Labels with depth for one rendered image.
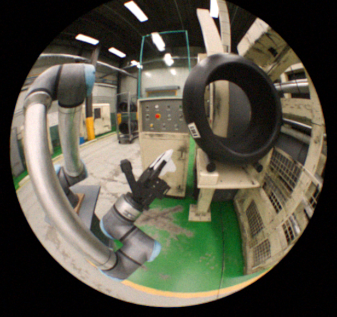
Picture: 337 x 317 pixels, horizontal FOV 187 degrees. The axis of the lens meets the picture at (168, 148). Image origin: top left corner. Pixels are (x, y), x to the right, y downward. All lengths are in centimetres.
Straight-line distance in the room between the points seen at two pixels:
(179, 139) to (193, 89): 75
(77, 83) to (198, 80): 39
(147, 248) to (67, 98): 49
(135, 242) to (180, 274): 83
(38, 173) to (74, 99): 23
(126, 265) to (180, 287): 83
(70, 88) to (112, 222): 40
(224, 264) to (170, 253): 55
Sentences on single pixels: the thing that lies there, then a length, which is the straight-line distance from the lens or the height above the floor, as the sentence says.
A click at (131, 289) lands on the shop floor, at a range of 119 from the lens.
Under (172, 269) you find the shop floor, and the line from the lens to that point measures 112.
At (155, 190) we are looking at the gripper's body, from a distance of 32.
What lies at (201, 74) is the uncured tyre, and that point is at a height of 127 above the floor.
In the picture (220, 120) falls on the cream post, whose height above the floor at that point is 108.
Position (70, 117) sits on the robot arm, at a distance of 40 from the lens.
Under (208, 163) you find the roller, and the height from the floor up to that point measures 92.
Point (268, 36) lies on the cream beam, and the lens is 75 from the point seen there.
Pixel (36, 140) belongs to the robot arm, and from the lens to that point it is 26.
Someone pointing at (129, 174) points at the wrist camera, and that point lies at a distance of 30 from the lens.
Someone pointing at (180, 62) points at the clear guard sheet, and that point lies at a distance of 119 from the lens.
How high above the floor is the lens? 112
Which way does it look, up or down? 20 degrees down
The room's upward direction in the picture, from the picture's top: straight up
